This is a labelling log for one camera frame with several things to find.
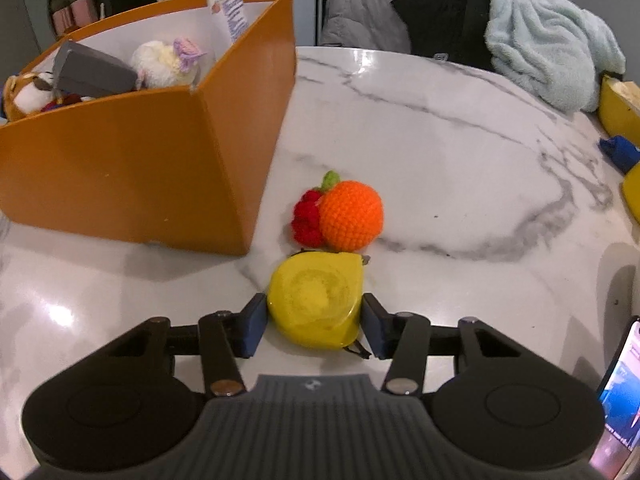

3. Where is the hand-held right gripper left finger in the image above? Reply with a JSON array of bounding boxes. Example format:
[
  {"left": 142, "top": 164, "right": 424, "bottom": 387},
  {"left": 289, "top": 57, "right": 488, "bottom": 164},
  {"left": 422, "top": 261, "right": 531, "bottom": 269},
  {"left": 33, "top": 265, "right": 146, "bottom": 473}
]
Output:
[{"left": 107, "top": 292, "right": 269, "bottom": 397}]

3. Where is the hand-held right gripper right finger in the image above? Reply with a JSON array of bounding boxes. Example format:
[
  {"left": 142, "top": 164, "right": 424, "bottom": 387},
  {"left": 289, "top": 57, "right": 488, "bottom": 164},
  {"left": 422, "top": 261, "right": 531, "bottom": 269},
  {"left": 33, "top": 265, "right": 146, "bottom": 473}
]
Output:
[{"left": 361, "top": 291, "right": 523, "bottom": 397}]

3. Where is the yellow tape measure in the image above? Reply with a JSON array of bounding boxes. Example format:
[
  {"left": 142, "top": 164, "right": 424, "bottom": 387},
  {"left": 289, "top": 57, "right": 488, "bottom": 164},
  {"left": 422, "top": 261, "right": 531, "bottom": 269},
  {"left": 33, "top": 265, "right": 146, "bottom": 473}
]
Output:
[{"left": 266, "top": 251, "right": 372, "bottom": 359}]

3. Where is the orange cardboard box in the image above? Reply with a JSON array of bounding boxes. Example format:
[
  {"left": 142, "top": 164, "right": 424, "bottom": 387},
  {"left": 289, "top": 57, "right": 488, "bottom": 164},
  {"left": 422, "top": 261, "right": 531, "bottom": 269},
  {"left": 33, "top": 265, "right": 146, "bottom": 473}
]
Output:
[{"left": 0, "top": 0, "right": 298, "bottom": 257}]

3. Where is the crochet bunny doll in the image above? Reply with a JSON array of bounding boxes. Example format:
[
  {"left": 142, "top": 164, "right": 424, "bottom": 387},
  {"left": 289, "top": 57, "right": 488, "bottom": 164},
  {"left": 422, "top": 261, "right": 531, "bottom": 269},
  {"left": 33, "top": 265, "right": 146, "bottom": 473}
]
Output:
[{"left": 130, "top": 35, "right": 209, "bottom": 92}]

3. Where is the grey rectangular box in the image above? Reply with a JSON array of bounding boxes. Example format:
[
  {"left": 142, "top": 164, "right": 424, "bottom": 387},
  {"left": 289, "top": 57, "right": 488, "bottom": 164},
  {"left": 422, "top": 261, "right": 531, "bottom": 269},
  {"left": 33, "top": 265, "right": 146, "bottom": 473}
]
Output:
[{"left": 51, "top": 40, "right": 140, "bottom": 99}]

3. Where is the orange and blue plush toy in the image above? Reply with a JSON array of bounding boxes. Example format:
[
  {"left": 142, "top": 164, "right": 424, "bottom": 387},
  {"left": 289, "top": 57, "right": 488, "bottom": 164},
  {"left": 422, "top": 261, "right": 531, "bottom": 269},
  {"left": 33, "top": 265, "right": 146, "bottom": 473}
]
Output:
[{"left": 2, "top": 71, "right": 97, "bottom": 122}]

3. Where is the crochet orange with red berry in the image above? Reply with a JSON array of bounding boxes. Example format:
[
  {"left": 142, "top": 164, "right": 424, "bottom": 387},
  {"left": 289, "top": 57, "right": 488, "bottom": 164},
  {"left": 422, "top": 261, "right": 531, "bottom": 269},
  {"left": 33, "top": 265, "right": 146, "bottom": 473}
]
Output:
[{"left": 291, "top": 170, "right": 386, "bottom": 253}]

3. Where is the smartphone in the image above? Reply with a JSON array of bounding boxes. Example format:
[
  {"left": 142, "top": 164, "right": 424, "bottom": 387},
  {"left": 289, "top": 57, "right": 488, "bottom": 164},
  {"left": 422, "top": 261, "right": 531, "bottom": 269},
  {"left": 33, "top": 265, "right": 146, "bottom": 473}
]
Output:
[{"left": 589, "top": 315, "right": 640, "bottom": 480}]

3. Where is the blue crumpled object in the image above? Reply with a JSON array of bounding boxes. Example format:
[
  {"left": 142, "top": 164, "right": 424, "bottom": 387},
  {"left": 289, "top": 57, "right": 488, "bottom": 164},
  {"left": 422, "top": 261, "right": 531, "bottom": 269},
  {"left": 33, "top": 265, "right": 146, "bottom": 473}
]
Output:
[{"left": 599, "top": 134, "right": 640, "bottom": 173}]

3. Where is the black garment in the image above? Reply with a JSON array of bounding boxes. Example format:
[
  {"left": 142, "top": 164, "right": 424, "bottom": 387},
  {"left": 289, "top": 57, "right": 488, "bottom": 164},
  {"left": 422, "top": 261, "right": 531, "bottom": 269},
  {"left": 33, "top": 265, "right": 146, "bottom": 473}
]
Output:
[{"left": 390, "top": 0, "right": 501, "bottom": 73}]

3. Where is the grey padded jacket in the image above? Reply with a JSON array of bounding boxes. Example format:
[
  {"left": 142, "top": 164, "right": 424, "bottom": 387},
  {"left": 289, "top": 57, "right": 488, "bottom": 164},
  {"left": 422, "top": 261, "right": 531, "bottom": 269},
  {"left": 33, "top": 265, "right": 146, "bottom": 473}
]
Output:
[{"left": 320, "top": 0, "right": 453, "bottom": 53}]

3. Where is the printed card packet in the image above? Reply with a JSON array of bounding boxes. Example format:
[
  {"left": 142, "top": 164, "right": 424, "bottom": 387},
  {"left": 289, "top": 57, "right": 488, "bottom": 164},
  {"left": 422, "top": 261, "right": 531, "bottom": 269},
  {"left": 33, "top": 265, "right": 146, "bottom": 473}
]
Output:
[{"left": 204, "top": 0, "right": 252, "bottom": 45}]

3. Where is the light blue fleece blanket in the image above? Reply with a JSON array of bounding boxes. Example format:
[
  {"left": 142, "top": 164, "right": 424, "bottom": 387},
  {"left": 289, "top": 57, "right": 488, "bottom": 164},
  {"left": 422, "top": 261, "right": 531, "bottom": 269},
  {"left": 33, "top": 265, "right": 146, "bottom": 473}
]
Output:
[{"left": 484, "top": 0, "right": 627, "bottom": 113}]

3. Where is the pink bottle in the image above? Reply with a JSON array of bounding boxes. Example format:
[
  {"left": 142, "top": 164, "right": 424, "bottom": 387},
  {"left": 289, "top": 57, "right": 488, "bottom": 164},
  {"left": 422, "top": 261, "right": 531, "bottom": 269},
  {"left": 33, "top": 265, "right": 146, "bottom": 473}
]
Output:
[
  {"left": 49, "top": 0, "right": 76, "bottom": 38},
  {"left": 67, "top": 0, "right": 98, "bottom": 28}
]

